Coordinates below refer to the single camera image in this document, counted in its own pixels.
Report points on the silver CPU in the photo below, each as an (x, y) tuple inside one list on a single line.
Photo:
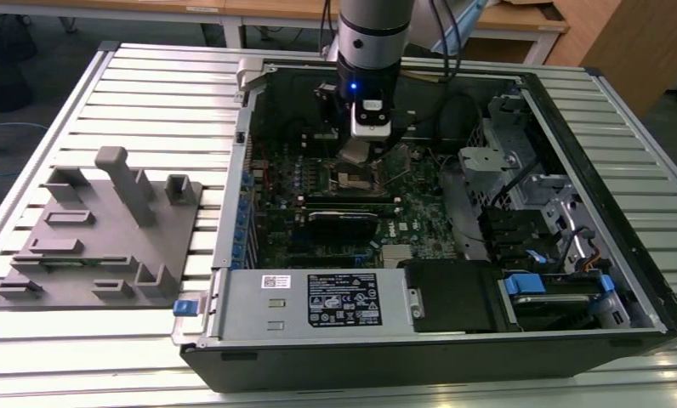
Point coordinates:
[(355, 153)]

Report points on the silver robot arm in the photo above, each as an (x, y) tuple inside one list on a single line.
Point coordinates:
[(373, 42)]

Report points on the CPU socket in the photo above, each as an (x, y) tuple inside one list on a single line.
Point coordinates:
[(353, 183)]

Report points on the grey case latch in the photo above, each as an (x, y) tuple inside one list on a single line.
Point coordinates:
[(250, 70)]

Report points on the silver drive cage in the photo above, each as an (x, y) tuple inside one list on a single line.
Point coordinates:
[(486, 163)]

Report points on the black graphics card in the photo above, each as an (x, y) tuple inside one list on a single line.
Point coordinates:
[(341, 231)]

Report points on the green motherboard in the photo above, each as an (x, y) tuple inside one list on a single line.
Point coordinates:
[(423, 238)]

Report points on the silver chipset heat sink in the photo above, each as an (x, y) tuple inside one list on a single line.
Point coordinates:
[(398, 252)]

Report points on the black disk bay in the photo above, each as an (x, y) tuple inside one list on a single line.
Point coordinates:
[(514, 234)]

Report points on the wooden cabinet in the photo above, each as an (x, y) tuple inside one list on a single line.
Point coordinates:
[(628, 42)]

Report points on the blue disk carrier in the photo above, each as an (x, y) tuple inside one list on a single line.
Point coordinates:
[(522, 282)]

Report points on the silver power supply unit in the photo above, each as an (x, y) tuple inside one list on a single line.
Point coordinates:
[(247, 306)]

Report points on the grey parts rack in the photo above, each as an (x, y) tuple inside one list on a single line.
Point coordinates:
[(117, 255)]

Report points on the blue case latch tab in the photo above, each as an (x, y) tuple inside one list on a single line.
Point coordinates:
[(185, 308)]

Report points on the black office chair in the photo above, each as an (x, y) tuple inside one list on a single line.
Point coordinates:
[(3, 85)]

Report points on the black PC case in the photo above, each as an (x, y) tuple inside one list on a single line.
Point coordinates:
[(373, 365)]

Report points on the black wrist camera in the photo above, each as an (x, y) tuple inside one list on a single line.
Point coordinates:
[(327, 91)]

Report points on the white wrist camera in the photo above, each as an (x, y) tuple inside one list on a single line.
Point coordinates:
[(370, 129)]

